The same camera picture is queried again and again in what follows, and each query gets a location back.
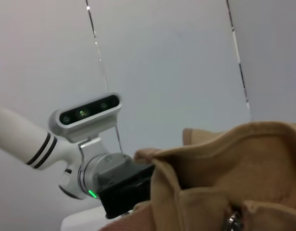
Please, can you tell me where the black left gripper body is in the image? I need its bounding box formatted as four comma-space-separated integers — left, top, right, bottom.
96, 160, 155, 219

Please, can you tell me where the khaki canvas food bag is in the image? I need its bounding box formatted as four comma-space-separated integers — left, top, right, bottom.
103, 121, 296, 231

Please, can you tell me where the silver metal zipper pull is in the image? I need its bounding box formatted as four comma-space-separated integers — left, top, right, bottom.
227, 211, 243, 231

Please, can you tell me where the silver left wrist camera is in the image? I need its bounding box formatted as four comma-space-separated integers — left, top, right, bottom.
48, 92, 123, 143

